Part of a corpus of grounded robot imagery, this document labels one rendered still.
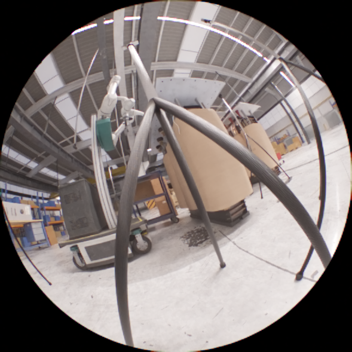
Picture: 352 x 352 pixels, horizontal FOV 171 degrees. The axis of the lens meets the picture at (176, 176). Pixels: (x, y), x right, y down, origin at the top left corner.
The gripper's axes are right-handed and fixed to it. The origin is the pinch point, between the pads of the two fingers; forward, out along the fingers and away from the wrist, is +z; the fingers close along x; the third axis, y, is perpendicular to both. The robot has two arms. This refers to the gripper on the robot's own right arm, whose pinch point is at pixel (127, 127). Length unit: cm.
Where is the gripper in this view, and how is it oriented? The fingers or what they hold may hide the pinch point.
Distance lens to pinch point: 158.2
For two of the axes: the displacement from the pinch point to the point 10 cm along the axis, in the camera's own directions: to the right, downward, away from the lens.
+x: 3.6, -2.8, -8.9
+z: 3.5, 9.3, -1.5
